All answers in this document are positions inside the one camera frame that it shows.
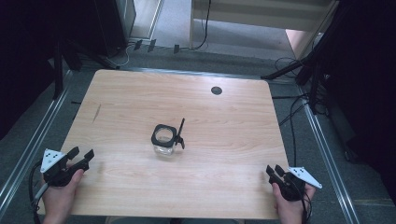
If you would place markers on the black tripod stand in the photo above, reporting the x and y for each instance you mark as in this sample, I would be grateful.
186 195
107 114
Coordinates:
314 81
58 71

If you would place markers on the dark cabinet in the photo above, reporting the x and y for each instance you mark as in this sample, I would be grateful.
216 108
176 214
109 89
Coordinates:
115 25

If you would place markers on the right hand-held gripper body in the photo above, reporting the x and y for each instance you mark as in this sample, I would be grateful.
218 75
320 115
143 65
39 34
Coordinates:
294 183

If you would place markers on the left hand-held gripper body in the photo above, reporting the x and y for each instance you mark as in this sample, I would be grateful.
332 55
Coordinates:
59 174

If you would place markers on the glass jar with black lid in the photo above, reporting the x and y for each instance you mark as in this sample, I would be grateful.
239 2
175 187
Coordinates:
165 138

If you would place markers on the black table grommet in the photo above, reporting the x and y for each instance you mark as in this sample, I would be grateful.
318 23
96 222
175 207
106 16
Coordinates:
216 90

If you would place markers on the person's right hand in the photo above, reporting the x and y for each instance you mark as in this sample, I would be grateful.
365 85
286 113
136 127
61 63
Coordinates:
291 208

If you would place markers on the metal floor rail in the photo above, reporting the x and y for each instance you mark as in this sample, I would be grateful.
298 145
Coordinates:
330 168
193 72
34 143

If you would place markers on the person's left hand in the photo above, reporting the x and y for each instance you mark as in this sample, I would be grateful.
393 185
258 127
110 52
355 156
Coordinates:
60 199

